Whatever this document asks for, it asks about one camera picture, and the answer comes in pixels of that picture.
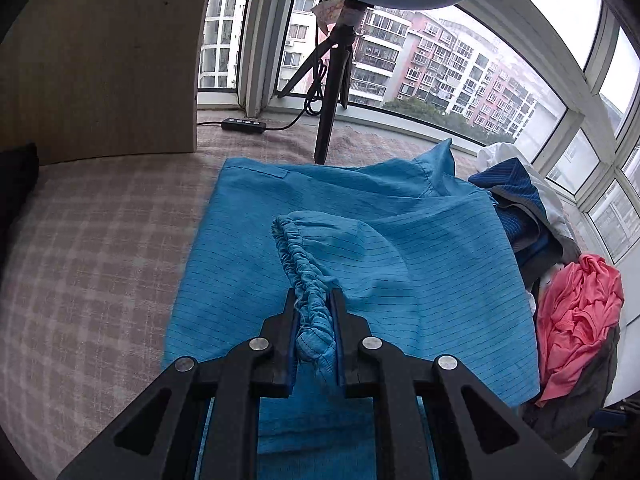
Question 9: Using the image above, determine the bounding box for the pink paper tag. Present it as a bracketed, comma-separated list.
[311, 0, 346, 26]

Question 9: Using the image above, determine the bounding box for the navy blue t-shirt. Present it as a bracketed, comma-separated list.
[0, 142, 40, 271]

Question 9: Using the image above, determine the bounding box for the black ring light cable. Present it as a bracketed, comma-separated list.
[196, 0, 333, 133]

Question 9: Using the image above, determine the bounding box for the black inline switch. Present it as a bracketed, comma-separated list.
[221, 116, 267, 135]

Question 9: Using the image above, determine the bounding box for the pink garment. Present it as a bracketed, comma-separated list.
[536, 254, 626, 407]

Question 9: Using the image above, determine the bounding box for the dark blue garment pile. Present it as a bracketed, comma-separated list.
[475, 142, 581, 261]

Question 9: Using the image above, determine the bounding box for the dark grey garment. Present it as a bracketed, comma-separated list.
[520, 327, 623, 456]

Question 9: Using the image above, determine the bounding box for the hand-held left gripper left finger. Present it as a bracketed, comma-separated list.
[57, 287, 301, 480]

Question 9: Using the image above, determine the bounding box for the light blue striped coat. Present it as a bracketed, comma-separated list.
[161, 139, 542, 480]

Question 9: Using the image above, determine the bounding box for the ring light on tripod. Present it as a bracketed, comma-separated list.
[199, 0, 538, 143]

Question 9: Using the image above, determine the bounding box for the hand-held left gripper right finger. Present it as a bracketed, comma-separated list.
[327, 288, 573, 480]

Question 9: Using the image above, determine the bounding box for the black tripod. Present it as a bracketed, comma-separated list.
[276, 0, 371, 166]

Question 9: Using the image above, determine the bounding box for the beige wooden board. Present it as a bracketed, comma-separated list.
[0, 0, 221, 167]

